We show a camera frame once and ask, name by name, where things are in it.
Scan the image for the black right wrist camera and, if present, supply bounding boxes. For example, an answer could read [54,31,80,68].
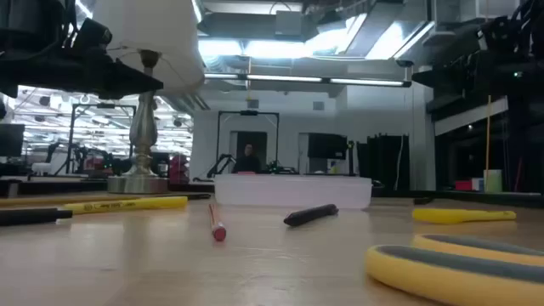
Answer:
[478,16,518,54]

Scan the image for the black aluminium table frame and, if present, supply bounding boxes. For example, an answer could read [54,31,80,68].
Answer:
[0,177,544,210]

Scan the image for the red chair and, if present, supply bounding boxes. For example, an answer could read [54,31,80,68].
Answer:
[168,153,190,184]

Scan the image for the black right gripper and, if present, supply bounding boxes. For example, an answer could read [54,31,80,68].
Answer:
[411,46,544,101]

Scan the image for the yellow handled scissors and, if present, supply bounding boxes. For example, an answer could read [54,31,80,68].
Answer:
[364,233,544,306]

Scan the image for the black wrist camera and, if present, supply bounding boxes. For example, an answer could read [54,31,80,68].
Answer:
[71,17,114,59]
[478,16,518,54]

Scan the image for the yellow highlighter with black print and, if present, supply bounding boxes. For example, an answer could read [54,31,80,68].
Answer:
[63,195,189,216]

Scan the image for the black computer monitor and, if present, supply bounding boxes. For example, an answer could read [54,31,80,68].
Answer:
[0,122,26,158]

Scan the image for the black wall screen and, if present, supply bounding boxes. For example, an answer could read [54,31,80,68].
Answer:
[307,133,349,161]

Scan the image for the orange pencil with red eraser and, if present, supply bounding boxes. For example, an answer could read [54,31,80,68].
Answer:
[207,203,228,242]

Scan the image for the thin red pole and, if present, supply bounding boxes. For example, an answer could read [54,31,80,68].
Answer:
[514,155,524,193]

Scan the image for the person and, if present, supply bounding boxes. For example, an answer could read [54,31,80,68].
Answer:
[231,143,263,174]

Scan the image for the plain yellow highlighter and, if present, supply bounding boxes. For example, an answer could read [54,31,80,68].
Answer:
[411,207,518,225]

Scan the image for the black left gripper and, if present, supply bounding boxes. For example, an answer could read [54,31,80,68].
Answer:
[0,54,164,100]

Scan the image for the clear plastic supply box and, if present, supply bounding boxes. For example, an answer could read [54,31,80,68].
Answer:
[213,173,373,210]

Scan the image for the black pen with white print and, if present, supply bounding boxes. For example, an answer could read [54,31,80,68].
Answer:
[0,207,74,227]

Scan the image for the long ceiling light bar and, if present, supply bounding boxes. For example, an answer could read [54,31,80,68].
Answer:
[203,72,412,88]

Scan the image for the black gantry frame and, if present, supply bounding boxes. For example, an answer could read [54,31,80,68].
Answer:
[65,103,138,175]
[216,110,281,175]

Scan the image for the white shade metal table lamp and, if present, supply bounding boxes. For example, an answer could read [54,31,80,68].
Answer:
[92,0,206,196]

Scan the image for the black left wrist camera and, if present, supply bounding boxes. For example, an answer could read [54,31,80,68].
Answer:
[71,17,114,59]

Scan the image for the black curtain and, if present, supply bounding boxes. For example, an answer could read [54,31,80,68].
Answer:
[355,133,411,191]

